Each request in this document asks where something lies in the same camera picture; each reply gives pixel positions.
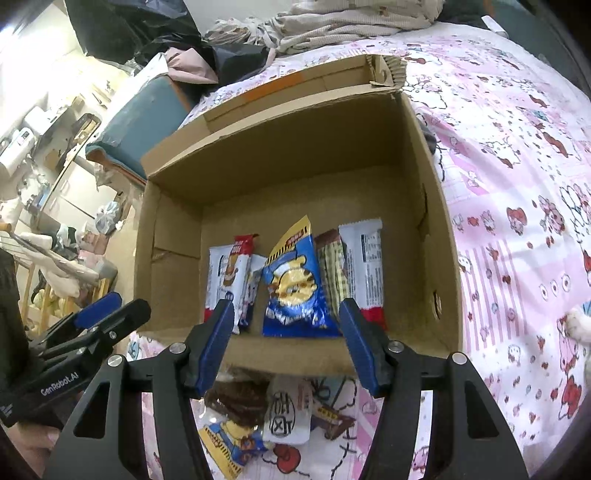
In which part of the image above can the dark chocolate roll packet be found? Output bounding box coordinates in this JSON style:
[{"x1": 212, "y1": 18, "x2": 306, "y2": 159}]
[{"x1": 204, "y1": 368, "x2": 271, "y2": 428}]

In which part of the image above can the brown cardboard box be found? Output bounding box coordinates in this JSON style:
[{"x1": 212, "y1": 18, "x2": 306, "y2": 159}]
[{"x1": 134, "y1": 54, "x2": 462, "y2": 357}]

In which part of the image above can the blue tiger snack bag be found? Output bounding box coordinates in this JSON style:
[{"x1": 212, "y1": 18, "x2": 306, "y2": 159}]
[{"x1": 262, "y1": 216, "x2": 341, "y2": 338}]

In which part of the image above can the black plastic bag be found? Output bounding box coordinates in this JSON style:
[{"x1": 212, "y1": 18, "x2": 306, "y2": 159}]
[{"x1": 65, "y1": 0, "x2": 271, "y2": 86}]

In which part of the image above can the beige floral crumpled blanket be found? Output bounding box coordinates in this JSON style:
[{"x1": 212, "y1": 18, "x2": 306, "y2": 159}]
[{"x1": 204, "y1": 0, "x2": 445, "y2": 55}]

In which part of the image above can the white small snack packet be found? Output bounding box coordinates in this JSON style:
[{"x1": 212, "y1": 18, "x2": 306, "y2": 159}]
[{"x1": 238, "y1": 254, "x2": 266, "y2": 330}]

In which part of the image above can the white grey cat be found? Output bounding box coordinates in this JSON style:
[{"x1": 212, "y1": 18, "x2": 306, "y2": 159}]
[{"x1": 563, "y1": 307, "x2": 591, "y2": 346}]

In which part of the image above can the pink cartoon bed sheet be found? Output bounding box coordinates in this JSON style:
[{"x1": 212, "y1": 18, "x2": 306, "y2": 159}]
[{"x1": 128, "y1": 21, "x2": 591, "y2": 480}]

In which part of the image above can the brown chocolate bar packet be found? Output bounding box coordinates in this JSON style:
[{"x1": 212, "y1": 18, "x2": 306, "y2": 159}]
[{"x1": 311, "y1": 400, "x2": 355, "y2": 441}]

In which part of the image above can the yellow blue snack packet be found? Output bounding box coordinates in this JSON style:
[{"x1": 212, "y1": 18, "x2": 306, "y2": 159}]
[{"x1": 198, "y1": 420, "x2": 270, "y2": 479}]

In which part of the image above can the yellow checkered wafer packet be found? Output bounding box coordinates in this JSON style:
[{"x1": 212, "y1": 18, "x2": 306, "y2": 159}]
[{"x1": 315, "y1": 229, "x2": 351, "y2": 321}]

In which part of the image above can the pink cloth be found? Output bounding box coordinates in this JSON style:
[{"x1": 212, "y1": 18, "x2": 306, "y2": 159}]
[{"x1": 164, "y1": 48, "x2": 218, "y2": 85}]

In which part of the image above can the white red rice cake packet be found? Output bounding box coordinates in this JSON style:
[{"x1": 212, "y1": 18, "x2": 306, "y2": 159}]
[{"x1": 339, "y1": 218, "x2": 387, "y2": 330}]

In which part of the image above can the dark grey cloth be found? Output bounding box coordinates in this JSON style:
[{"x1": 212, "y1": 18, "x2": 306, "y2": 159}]
[{"x1": 416, "y1": 113, "x2": 438, "y2": 155}]

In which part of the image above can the sweet rice cake packet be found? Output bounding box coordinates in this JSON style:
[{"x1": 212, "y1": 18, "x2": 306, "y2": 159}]
[{"x1": 204, "y1": 234, "x2": 257, "y2": 334}]

